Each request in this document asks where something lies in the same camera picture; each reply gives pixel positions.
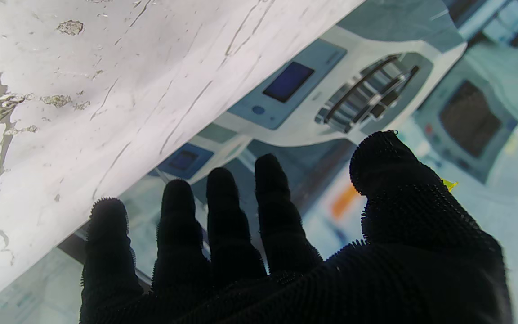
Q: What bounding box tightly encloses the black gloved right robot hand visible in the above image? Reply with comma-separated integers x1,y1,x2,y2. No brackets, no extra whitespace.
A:
79,130,514,324

